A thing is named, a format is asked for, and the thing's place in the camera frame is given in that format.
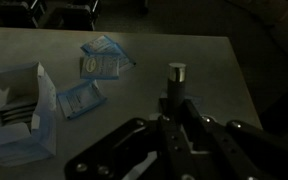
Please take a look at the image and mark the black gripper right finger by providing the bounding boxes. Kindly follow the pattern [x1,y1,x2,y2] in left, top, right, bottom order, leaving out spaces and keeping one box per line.
[180,99,288,180]

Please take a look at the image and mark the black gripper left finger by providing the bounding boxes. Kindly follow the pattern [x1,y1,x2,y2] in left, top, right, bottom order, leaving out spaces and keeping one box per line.
[65,98,172,180]

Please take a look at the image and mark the open Twinings tea box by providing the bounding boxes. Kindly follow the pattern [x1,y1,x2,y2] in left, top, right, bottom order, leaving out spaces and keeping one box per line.
[0,58,58,168]

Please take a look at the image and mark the light wooden coffee table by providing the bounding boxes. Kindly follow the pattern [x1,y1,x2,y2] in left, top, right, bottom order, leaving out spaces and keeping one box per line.
[0,26,263,180]

